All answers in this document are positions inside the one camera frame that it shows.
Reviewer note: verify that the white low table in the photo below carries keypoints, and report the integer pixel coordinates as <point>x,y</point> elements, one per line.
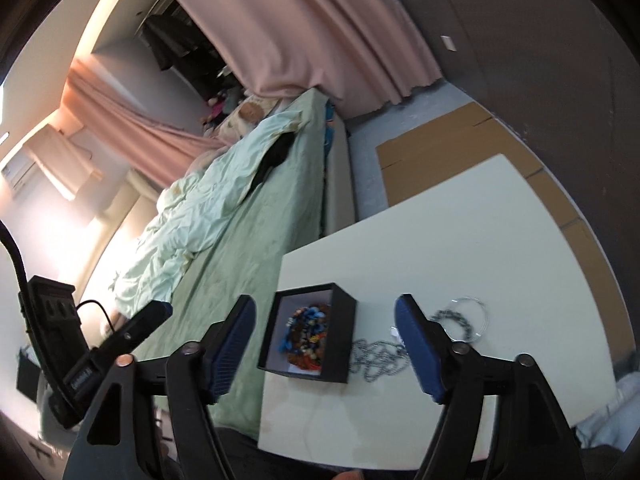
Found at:
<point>450,240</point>

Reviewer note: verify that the white wall socket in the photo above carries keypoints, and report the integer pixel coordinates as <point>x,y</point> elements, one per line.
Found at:
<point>449,43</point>

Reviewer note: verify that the dark box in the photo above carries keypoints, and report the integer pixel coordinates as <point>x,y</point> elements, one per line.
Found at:
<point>27,377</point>

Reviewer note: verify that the white cloth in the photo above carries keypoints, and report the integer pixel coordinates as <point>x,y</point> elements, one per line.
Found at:
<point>620,405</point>

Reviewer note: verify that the wide pink curtain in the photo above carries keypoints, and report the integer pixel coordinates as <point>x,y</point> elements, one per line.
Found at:
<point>325,25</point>

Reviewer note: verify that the pile of plush toys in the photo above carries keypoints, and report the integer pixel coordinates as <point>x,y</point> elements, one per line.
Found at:
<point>217,102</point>

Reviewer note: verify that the bear print pillow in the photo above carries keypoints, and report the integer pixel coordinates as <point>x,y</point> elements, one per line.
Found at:
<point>250,110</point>

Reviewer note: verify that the white air conditioner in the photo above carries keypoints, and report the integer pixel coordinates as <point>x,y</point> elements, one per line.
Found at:
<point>17,170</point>

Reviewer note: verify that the light green duvet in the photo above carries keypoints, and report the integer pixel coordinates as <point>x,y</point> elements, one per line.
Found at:
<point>200,210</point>

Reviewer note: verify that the hanging dark clothes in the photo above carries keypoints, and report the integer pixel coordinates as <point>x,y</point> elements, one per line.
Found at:
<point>170,40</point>

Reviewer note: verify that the bed with green sheet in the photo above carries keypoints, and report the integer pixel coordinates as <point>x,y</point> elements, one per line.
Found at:
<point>250,240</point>

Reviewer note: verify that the brown cardboard sheet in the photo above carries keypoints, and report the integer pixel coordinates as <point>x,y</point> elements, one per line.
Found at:
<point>430,145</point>

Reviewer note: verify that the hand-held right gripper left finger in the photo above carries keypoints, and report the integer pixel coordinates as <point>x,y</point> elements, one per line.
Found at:
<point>232,345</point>

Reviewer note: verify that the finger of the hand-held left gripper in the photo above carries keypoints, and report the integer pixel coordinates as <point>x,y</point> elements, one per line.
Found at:
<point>145,322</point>

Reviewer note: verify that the blue printed bedsheet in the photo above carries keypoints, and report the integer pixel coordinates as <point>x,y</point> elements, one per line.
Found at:
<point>328,120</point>

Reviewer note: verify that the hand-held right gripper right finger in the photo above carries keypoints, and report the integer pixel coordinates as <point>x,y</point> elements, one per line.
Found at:
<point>417,350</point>

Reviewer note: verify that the black cloth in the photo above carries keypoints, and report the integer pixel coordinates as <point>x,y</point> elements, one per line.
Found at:
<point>275,157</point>

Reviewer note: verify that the black jewelry box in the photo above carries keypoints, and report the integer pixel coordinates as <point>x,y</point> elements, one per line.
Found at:
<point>340,340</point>

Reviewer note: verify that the beige headboard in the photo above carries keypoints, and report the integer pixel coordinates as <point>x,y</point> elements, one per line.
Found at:
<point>135,185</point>

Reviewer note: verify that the tied pink curtain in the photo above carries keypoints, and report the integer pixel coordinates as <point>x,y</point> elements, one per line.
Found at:
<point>150,130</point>

